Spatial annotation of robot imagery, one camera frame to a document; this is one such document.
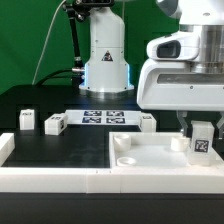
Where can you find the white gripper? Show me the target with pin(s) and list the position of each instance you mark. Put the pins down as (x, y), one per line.
(172, 86)

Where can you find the white square tabletop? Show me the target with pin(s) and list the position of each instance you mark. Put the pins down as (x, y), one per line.
(155, 150)

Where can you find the white U-shaped fence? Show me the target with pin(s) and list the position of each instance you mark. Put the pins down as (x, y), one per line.
(190, 179)

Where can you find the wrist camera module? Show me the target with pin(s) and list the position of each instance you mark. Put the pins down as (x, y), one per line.
(180, 46)

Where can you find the white marker base plate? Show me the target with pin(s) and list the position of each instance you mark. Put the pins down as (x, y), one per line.
(102, 117)

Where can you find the black camera stand pole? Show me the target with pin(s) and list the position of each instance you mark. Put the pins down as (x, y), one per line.
(78, 11)

